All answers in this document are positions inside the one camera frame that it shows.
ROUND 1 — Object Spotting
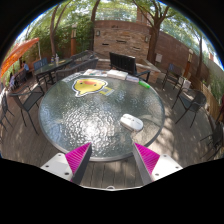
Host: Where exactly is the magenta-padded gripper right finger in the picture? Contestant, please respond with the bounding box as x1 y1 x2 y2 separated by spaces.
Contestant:
132 142 184 186

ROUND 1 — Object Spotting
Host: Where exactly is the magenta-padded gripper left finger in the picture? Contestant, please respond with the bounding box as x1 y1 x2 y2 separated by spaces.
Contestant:
40 142 93 186

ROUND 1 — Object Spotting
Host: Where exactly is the white computer mouse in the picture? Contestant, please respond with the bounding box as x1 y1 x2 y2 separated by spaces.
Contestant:
119 113 145 132

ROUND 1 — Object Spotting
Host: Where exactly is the yellow duck-shaped mouse pad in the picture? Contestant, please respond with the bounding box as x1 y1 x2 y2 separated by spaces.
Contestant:
71 77 109 98

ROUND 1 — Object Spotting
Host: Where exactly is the dark metal mesh chair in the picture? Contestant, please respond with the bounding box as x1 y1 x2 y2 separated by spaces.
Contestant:
9 84 45 135
171 89 208 129
199 122 224 162

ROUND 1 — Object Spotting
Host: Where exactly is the yellow card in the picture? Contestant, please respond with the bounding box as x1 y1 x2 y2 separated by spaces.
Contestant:
98 87 115 97

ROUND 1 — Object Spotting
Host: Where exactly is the small green packet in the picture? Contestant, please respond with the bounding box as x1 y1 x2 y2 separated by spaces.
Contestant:
138 80 152 90

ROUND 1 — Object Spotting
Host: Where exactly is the thin blue white booklet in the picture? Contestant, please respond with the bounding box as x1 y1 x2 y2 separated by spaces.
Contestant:
125 75 140 84

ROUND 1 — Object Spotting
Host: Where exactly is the white bag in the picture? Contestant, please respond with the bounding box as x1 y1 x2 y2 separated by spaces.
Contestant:
181 78 193 91

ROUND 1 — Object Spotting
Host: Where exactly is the colourful picture sheet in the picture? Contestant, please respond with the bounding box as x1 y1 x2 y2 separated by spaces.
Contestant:
83 68 108 78

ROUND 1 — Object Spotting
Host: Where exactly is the thick white book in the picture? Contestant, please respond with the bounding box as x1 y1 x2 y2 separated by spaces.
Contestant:
106 69 129 81

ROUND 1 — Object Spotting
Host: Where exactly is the dark wicker chair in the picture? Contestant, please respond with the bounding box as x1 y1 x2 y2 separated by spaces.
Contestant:
69 49 98 64
54 58 99 82

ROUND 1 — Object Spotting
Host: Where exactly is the dark metal blue-backed chair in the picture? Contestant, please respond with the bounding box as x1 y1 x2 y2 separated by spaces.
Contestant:
162 63 184 91

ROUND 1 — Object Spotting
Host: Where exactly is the dark green patio table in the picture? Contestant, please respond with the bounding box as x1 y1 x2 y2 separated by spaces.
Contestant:
33 58 74 88

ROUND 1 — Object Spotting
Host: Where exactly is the black slatted-back chair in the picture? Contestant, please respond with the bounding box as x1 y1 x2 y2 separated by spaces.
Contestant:
109 51 152 83

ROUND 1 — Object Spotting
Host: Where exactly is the person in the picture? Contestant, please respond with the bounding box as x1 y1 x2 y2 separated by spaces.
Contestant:
21 60 30 73
9 72 17 90

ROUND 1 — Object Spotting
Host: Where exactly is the blue patio chair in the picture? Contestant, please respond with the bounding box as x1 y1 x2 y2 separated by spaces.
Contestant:
32 57 48 72

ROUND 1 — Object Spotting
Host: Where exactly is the forked tree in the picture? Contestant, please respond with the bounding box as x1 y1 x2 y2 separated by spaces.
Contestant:
131 0 181 65

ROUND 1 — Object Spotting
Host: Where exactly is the orange patio umbrella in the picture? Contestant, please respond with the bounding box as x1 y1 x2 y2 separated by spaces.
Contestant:
0 37 40 79

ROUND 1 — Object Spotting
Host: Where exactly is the slim leaning tree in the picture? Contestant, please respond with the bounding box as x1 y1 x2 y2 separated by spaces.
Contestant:
49 3 73 58

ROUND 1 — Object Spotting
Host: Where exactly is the white wall box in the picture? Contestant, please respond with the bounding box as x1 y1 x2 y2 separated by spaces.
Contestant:
154 53 164 64

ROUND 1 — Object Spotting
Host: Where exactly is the orange lamp post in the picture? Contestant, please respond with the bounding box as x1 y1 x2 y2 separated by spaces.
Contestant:
69 23 78 56

